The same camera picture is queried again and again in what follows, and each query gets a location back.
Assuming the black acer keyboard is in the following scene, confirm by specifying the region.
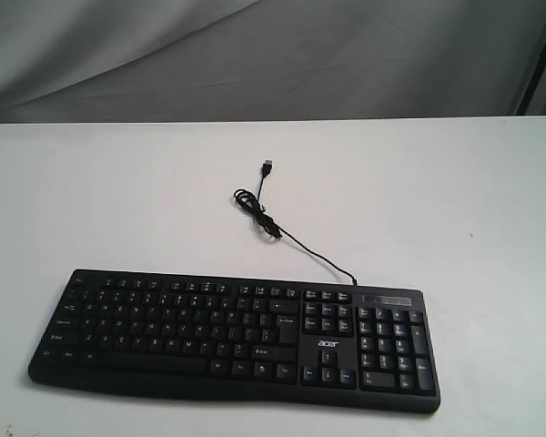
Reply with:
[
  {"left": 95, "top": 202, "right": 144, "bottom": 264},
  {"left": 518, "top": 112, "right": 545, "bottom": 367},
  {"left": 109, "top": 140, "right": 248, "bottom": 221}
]
[{"left": 28, "top": 269, "right": 441, "bottom": 413}]

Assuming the grey backdrop cloth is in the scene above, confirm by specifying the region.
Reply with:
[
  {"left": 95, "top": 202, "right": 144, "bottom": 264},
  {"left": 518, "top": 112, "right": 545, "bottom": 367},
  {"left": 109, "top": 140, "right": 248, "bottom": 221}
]
[{"left": 0, "top": 1, "right": 546, "bottom": 123}]

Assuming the black tripod stand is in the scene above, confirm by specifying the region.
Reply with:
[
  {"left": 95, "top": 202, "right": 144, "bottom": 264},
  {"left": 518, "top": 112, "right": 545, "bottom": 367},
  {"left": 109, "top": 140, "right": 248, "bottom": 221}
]
[{"left": 512, "top": 31, "right": 546, "bottom": 116}]

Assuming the black USB cable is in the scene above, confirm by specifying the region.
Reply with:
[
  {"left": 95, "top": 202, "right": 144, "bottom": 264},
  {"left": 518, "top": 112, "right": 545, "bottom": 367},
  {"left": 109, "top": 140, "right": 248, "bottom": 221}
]
[{"left": 233, "top": 158, "right": 359, "bottom": 288}]

